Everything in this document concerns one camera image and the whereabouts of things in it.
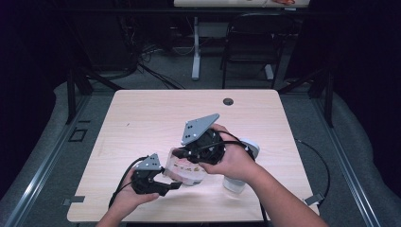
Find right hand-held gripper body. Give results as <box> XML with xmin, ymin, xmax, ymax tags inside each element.
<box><xmin>181</xmin><ymin>113</ymin><xmax>227</xmax><ymax>166</ymax></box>

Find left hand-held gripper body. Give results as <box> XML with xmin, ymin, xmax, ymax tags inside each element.
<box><xmin>131</xmin><ymin>153</ymin><xmax>170</xmax><ymax>195</ymax></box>

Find red and white spouted pouch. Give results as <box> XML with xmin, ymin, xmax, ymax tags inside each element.
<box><xmin>164</xmin><ymin>146</ymin><xmax>207</xmax><ymax>187</ymax></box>

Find white lidded container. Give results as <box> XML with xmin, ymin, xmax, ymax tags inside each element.
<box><xmin>222</xmin><ymin>137</ymin><xmax>261</xmax><ymax>194</ymax></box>

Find person's left hand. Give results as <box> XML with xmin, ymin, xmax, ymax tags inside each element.
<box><xmin>108</xmin><ymin>169</ymin><xmax>161</xmax><ymax>218</ymax></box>

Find person's right hand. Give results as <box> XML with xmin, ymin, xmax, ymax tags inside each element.
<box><xmin>198</xmin><ymin>123</ymin><xmax>263</xmax><ymax>184</ymax></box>

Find grey tape patch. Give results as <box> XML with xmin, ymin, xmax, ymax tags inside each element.
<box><xmin>303</xmin><ymin>192</ymin><xmax>325</xmax><ymax>206</ymax></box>
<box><xmin>61</xmin><ymin>195</ymin><xmax>86</xmax><ymax>206</ymax></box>

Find black tape square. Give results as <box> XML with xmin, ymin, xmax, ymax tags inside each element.
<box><xmin>68</xmin><ymin>127</ymin><xmax>89</xmax><ymax>143</ymax></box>

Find black metal stand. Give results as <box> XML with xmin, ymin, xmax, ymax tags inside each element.
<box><xmin>277</xmin><ymin>67</ymin><xmax>335</xmax><ymax>129</ymax></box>
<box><xmin>65</xmin><ymin>64</ymin><xmax>126</xmax><ymax>126</ymax></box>

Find black folding chair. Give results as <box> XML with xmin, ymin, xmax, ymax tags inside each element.
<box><xmin>220</xmin><ymin>12</ymin><xmax>297</xmax><ymax>90</ymax></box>

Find white desk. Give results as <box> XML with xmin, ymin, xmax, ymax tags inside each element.
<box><xmin>173</xmin><ymin>0</ymin><xmax>311</xmax><ymax>81</ymax></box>

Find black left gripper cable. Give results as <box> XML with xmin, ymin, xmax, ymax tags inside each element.
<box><xmin>108</xmin><ymin>155</ymin><xmax>149</xmax><ymax>209</ymax></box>

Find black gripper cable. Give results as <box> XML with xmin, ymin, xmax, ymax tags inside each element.
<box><xmin>108</xmin><ymin>155</ymin><xmax>149</xmax><ymax>209</ymax></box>
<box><xmin>201</xmin><ymin>130</ymin><xmax>331</xmax><ymax>227</ymax></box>

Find black floor cables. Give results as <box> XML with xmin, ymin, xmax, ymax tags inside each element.
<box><xmin>119</xmin><ymin>15</ymin><xmax>187</xmax><ymax>91</ymax></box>

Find aluminium floor rail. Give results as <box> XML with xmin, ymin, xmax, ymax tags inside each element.
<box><xmin>3</xmin><ymin>94</ymin><xmax>93</xmax><ymax>227</ymax></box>
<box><xmin>311</xmin><ymin>94</ymin><xmax>382</xmax><ymax>227</ymax></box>

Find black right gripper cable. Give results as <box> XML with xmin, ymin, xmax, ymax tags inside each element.
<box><xmin>201</xmin><ymin>130</ymin><xmax>331</xmax><ymax>227</ymax></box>

